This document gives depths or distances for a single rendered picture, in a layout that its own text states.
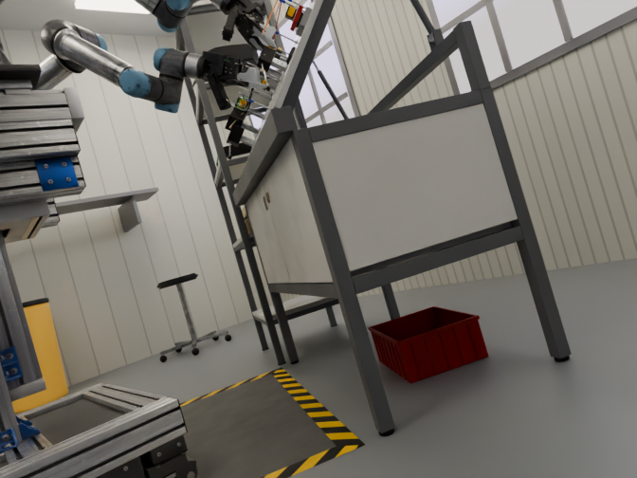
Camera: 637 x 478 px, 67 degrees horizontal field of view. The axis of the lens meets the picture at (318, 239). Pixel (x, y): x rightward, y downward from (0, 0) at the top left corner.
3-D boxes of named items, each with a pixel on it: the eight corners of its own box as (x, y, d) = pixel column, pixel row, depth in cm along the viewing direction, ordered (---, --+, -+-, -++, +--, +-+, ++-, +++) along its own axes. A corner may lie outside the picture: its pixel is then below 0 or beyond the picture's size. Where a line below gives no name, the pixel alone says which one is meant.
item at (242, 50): (204, 84, 248) (193, 48, 248) (201, 101, 270) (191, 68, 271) (260, 75, 257) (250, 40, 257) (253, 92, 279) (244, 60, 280)
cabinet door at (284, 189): (330, 283, 125) (287, 137, 126) (289, 284, 178) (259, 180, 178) (339, 280, 126) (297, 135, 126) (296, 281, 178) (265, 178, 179)
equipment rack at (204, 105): (277, 366, 236) (172, 4, 239) (260, 350, 295) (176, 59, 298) (371, 333, 250) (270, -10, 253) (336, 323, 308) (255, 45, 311)
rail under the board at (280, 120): (278, 134, 121) (270, 108, 121) (236, 207, 235) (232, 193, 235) (298, 129, 122) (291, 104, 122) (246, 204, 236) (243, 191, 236)
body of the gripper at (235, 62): (237, 58, 146) (199, 50, 147) (233, 87, 149) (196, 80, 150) (245, 58, 153) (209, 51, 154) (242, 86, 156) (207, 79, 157)
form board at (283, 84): (237, 193, 235) (233, 192, 235) (308, 15, 253) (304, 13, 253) (280, 109, 122) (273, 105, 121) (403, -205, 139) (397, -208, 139)
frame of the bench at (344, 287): (383, 438, 121) (293, 130, 122) (290, 363, 234) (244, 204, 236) (573, 358, 137) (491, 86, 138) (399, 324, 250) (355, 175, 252)
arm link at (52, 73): (-31, 97, 176) (70, 13, 157) (8, 104, 190) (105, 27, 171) (-19, 127, 175) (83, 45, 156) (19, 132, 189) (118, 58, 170)
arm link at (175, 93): (140, 105, 150) (146, 69, 149) (163, 111, 161) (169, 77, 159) (161, 110, 148) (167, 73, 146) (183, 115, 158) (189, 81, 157)
